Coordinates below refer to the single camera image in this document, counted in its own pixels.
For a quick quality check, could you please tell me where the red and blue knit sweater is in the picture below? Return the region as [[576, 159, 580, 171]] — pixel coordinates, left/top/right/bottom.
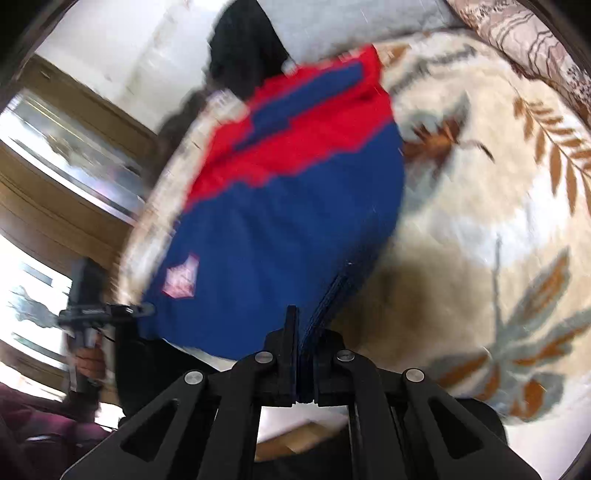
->
[[138, 46, 405, 360]]

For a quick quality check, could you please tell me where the person's left hand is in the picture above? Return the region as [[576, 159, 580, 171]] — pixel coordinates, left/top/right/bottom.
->
[[74, 330, 106, 382]]

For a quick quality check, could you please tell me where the wooden framed window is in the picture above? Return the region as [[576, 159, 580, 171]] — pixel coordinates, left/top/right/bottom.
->
[[0, 55, 160, 402]]

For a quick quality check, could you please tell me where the leaf-pattern fleece blanket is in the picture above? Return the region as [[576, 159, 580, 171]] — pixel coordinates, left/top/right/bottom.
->
[[112, 27, 591, 480]]

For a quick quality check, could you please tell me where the dark brown fleece blanket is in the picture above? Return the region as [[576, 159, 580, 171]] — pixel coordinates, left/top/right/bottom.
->
[[157, 86, 215, 158]]

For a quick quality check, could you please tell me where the black garment pile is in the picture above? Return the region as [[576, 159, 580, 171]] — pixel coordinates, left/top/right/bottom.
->
[[207, 0, 288, 101]]

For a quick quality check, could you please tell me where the grey quilted pillow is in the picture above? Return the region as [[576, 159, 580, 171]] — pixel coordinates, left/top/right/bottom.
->
[[259, 0, 463, 64]]

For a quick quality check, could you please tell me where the beige patterned pillow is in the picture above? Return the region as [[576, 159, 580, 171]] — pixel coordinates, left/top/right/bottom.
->
[[449, 1, 590, 124]]

